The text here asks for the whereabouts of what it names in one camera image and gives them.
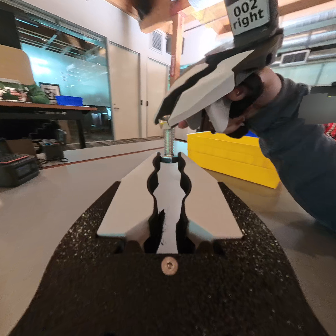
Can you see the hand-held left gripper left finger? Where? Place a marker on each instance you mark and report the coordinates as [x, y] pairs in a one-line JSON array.
[[126, 207]]

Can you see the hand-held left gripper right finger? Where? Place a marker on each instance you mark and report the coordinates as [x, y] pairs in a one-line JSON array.
[[212, 207]]

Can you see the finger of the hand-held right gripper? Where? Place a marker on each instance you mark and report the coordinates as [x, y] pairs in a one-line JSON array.
[[207, 91], [183, 80]]

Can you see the yellow plastic bin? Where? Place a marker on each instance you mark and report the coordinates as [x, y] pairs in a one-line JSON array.
[[231, 160]]

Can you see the silver steel bolt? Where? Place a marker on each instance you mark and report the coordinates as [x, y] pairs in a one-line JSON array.
[[169, 141]]

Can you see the silver hex nut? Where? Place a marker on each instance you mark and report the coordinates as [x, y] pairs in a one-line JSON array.
[[169, 159]]

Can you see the person's right forearm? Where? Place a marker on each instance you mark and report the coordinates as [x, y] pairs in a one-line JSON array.
[[301, 157]]

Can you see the person's right hand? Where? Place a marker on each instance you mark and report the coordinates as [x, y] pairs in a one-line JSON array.
[[271, 84]]

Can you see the white door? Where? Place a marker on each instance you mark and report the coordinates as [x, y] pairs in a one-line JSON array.
[[157, 99], [124, 91]]

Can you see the wooden pillar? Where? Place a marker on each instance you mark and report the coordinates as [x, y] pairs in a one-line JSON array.
[[177, 47]]

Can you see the black battery charger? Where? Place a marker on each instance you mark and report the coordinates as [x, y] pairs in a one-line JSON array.
[[51, 151]]

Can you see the red plaid cloth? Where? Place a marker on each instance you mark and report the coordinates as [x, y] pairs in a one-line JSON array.
[[330, 130]]

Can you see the small blue bin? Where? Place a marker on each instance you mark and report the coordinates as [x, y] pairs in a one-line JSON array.
[[69, 101]]

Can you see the dark brown desk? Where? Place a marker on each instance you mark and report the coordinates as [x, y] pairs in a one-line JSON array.
[[52, 107]]

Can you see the framed picture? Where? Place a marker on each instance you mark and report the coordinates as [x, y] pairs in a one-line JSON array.
[[49, 90]]

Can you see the wall air vent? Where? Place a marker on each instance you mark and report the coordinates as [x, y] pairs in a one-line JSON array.
[[294, 57], [157, 41]]

